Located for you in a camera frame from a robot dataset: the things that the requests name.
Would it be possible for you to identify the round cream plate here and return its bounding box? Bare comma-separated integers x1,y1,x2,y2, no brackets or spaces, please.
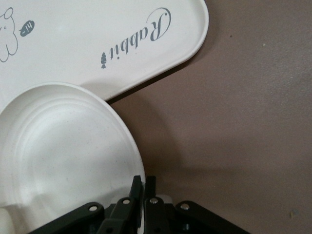
0,82,146,234

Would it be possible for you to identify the brown table cover mat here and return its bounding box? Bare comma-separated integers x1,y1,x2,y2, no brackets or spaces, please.
106,0,312,234

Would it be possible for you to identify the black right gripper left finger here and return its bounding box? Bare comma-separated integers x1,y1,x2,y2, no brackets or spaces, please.
26,175,143,234

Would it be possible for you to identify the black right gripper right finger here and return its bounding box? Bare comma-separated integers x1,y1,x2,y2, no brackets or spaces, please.
143,175,252,234

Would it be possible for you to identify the cream rabbit print tray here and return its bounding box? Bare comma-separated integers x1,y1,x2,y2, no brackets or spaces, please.
0,0,210,102

